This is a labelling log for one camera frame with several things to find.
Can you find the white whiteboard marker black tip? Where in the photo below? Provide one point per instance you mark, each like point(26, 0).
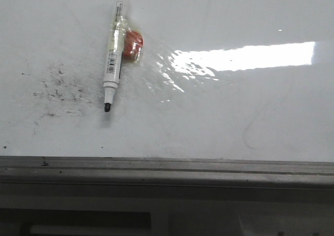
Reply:
point(115, 47)

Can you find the red magnet taped to marker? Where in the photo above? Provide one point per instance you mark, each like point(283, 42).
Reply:
point(133, 44)

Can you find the white whiteboard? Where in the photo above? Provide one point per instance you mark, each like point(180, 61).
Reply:
point(217, 79)

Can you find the grey aluminium whiteboard frame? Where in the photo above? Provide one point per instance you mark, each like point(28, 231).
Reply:
point(166, 172)

